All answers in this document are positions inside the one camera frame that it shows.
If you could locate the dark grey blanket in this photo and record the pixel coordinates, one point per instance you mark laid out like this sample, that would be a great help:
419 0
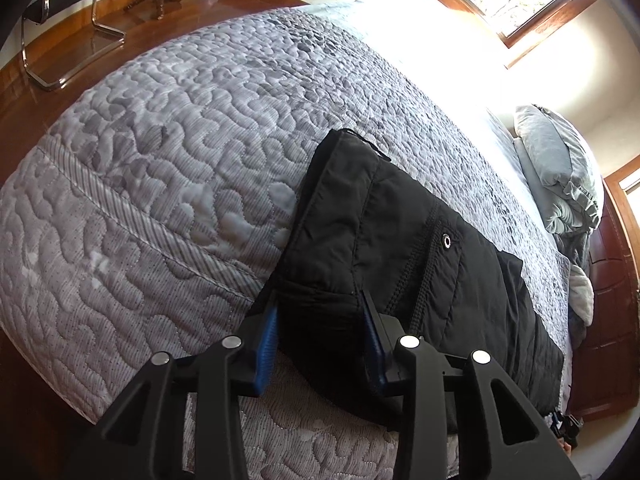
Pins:
575 252

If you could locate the grey quilted bedspread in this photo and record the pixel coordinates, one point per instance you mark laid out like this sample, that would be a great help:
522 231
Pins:
175 160

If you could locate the narrow wooden framed window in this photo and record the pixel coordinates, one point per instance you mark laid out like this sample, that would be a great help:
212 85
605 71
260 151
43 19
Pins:
625 177

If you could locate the black pants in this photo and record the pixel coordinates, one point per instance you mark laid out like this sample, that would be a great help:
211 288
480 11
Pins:
380 230

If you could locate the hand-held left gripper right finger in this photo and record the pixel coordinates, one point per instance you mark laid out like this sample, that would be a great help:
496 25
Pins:
374 347

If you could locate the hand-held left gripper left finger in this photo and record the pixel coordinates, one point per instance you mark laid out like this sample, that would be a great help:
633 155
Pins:
263 350

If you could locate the wooden headboard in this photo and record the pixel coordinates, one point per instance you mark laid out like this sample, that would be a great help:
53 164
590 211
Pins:
610 310

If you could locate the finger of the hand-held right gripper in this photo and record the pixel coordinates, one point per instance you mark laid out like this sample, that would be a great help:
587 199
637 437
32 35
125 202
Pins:
567 425

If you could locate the light blue bed sheet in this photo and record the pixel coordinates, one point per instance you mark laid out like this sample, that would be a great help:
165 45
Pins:
525 195

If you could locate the white fluffy blanket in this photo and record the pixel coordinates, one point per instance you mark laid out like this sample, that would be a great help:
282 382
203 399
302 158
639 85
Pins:
582 292

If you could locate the grey folded comforter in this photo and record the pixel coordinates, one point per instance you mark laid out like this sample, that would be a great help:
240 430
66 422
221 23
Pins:
555 160

